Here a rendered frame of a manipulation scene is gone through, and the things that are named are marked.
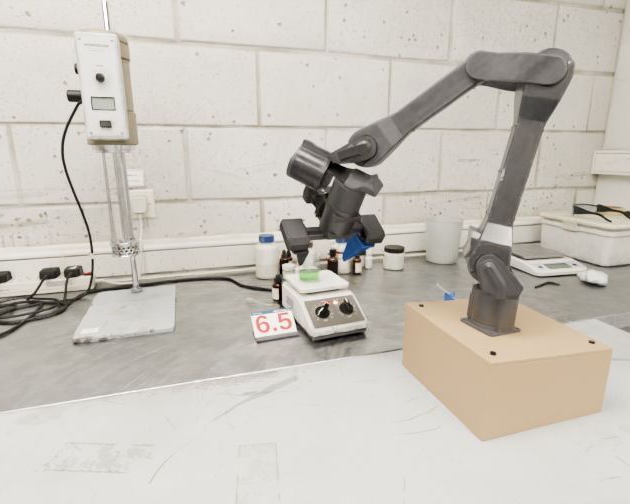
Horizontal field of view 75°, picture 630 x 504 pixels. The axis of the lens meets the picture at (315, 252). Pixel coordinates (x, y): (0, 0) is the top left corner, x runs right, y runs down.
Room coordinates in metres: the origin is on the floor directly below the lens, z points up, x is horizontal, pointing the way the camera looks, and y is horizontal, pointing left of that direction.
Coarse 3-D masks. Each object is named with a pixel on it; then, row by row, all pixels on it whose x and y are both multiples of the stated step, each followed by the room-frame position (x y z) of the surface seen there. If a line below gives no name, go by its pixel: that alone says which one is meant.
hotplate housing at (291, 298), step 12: (288, 288) 0.92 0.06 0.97; (288, 300) 0.90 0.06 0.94; (300, 300) 0.84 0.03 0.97; (300, 312) 0.83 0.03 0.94; (300, 324) 0.84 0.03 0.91; (312, 324) 0.78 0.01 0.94; (348, 324) 0.80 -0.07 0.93; (360, 324) 0.81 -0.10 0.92; (312, 336) 0.78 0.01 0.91; (324, 336) 0.78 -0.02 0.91; (336, 336) 0.79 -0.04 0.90
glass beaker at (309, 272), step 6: (312, 246) 0.93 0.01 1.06; (312, 252) 0.93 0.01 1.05; (318, 252) 0.92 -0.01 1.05; (306, 258) 0.89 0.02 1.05; (312, 258) 0.89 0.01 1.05; (318, 258) 0.89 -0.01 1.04; (306, 264) 0.89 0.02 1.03; (312, 264) 0.89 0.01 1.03; (318, 264) 0.89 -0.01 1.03; (300, 270) 0.89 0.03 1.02; (306, 270) 0.89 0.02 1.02; (312, 270) 0.89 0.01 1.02; (318, 270) 0.90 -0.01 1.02; (300, 276) 0.89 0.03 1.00; (306, 276) 0.89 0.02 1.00; (312, 276) 0.89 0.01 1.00; (318, 276) 0.90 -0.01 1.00; (306, 282) 0.89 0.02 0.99; (312, 282) 0.89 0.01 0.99
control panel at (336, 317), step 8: (344, 296) 0.86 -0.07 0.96; (352, 296) 0.87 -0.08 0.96; (312, 304) 0.83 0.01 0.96; (320, 304) 0.83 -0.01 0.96; (336, 304) 0.84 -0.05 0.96; (352, 304) 0.85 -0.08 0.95; (312, 312) 0.81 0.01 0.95; (336, 312) 0.82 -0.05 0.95; (360, 312) 0.83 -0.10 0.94; (312, 320) 0.79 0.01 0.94; (320, 320) 0.79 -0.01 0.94; (328, 320) 0.80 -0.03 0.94; (336, 320) 0.80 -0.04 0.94; (344, 320) 0.80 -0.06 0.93; (352, 320) 0.81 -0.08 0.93; (360, 320) 0.81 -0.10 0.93
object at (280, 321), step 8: (280, 312) 0.84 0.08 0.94; (288, 312) 0.85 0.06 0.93; (256, 320) 0.82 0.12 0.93; (264, 320) 0.82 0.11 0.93; (272, 320) 0.82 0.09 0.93; (280, 320) 0.83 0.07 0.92; (288, 320) 0.83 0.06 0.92; (256, 328) 0.80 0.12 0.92; (264, 328) 0.80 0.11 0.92; (272, 328) 0.81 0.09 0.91; (280, 328) 0.81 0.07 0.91; (288, 328) 0.82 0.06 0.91
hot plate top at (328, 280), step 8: (320, 272) 0.97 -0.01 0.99; (328, 272) 0.97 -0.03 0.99; (288, 280) 0.92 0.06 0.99; (296, 280) 0.91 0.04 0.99; (320, 280) 0.91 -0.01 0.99; (328, 280) 0.91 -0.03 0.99; (336, 280) 0.91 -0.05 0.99; (344, 280) 0.91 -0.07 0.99; (296, 288) 0.87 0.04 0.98; (304, 288) 0.85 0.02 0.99; (312, 288) 0.85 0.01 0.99; (320, 288) 0.86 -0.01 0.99; (328, 288) 0.86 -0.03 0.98; (336, 288) 0.87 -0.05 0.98
